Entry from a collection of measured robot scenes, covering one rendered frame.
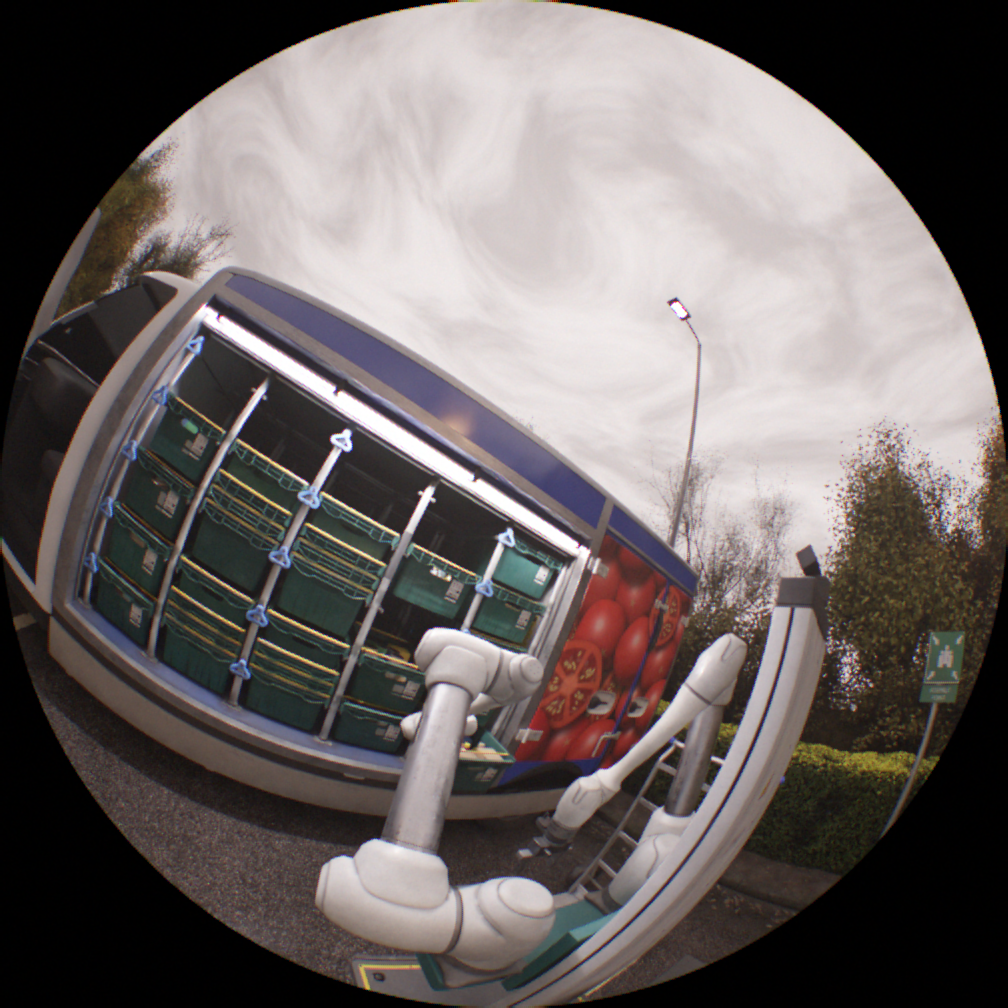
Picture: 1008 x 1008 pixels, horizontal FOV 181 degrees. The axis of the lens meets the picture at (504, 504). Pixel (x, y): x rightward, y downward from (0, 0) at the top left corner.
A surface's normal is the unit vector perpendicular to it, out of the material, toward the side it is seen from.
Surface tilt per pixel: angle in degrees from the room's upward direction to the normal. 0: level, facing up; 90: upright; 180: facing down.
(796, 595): 90
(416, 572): 94
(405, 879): 39
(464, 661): 48
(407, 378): 90
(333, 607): 92
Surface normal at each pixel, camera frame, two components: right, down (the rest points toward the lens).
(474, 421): 0.52, -0.06
